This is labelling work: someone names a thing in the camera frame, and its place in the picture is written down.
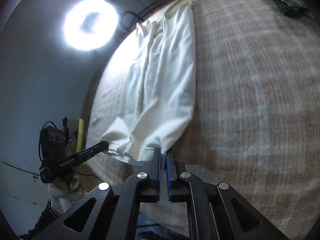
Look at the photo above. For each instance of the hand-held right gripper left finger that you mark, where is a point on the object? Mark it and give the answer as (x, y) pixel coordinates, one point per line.
(157, 172)

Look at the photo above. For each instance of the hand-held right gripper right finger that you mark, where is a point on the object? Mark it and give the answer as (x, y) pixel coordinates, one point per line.
(170, 175)

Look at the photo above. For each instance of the white pants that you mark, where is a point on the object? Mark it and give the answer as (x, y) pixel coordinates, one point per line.
(165, 80)

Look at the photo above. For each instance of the beige plaid blanket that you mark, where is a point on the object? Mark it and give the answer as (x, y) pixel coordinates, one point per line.
(250, 92)

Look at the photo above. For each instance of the dark green cloth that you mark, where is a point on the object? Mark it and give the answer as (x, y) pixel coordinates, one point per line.
(292, 7)

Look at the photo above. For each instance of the person's left hand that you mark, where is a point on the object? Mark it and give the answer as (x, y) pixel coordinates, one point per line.
(66, 190)

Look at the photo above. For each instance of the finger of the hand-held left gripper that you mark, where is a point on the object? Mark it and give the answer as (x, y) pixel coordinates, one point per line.
(96, 148)

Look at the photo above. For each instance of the yellow strip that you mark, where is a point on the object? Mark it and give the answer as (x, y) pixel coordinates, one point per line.
(80, 132)

